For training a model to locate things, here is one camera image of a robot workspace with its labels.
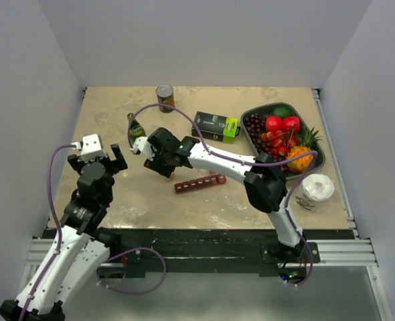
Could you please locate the clear pill jar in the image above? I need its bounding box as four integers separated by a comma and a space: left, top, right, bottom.
166, 173, 175, 181

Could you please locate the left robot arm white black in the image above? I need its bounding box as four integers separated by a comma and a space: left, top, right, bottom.
0, 144, 127, 320

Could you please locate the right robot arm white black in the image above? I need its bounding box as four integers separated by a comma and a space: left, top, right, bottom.
132, 128, 309, 263

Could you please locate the green glass bottle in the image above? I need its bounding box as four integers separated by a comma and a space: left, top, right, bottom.
127, 112, 147, 144

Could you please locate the black green product box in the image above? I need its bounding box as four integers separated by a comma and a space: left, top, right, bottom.
194, 112, 240, 144

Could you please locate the orange labelled tin can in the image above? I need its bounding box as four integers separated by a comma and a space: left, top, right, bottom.
155, 84, 175, 113

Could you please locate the dark red grapes bunch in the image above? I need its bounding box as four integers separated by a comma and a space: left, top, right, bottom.
244, 114, 266, 155

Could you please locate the red apple left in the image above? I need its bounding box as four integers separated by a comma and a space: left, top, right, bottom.
265, 115, 283, 132

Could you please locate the red apple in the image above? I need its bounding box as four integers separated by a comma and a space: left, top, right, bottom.
282, 116, 301, 134
265, 115, 283, 132

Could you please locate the red cherries cluster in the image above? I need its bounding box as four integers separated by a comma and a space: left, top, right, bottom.
259, 130, 299, 156

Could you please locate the green lime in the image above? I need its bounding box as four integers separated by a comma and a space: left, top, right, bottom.
270, 106, 291, 119

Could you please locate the red apple right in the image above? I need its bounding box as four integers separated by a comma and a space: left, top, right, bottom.
282, 116, 301, 134

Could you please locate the small pineapple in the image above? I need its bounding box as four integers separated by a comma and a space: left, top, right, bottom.
286, 128, 321, 174

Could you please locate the white paper cup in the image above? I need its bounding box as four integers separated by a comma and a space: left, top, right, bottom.
293, 174, 335, 211

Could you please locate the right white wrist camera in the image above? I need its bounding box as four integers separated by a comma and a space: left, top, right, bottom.
130, 136, 153, 158

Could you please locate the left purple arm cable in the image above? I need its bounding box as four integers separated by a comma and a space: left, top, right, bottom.
16, 142, 83, 321

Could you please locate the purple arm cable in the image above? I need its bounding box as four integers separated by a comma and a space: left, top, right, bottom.
127, 103, 319, 268
16, 142, 83, 321

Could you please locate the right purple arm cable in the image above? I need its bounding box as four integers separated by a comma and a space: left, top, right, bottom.
127, 103, 319, 268

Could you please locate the black mounting base plate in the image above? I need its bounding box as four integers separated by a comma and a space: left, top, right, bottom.
98, 228, 320, 279

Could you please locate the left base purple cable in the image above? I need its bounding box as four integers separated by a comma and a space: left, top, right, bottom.
95, 247, 167, 295

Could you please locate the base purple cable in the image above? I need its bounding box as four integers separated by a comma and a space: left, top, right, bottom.
95, 247, 167, 295
283, 253, 315, 288

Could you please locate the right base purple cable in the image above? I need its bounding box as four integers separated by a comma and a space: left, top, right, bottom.
283, 253, 315, 288

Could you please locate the aluminium frame rail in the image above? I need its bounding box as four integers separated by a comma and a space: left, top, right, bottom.
25, 238, 379, 267

